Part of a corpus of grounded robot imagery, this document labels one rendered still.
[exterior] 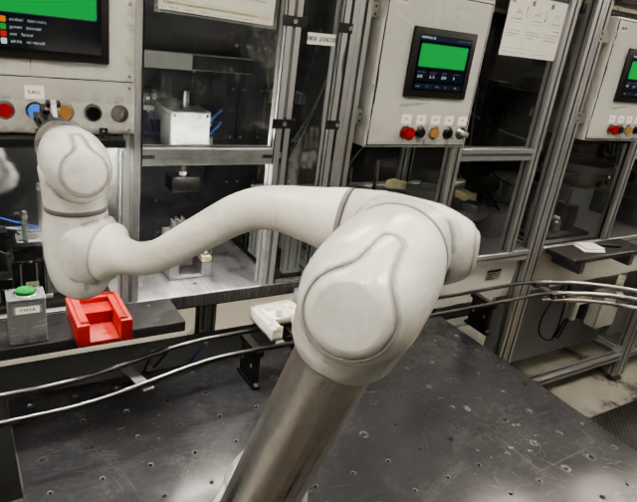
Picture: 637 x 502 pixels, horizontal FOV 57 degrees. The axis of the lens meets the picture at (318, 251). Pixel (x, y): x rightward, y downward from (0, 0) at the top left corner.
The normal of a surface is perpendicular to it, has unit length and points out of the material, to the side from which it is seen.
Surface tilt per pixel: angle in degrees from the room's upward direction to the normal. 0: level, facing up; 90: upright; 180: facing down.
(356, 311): 85
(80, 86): 90
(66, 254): 89
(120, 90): 90
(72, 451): 0
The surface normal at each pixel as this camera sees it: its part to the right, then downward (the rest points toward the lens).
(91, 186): 0.54, 0.45
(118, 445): 0.13, -0.92
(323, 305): -0.24, 0.24
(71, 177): 0.31, 0.35
